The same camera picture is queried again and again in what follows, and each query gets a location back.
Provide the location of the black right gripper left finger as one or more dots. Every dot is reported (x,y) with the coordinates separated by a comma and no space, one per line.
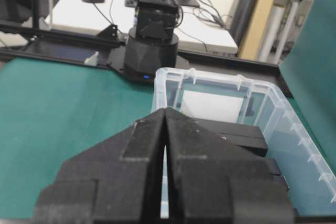
(115,181)

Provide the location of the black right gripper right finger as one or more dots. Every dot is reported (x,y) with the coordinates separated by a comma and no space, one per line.
(214,181)

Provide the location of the clear plastic storage case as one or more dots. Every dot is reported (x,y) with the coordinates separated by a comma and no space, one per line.
(236,99)

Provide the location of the green table cloth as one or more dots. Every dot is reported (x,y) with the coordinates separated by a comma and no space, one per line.
(50,112)

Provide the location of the white office desk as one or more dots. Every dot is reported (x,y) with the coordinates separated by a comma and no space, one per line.
(93,19)

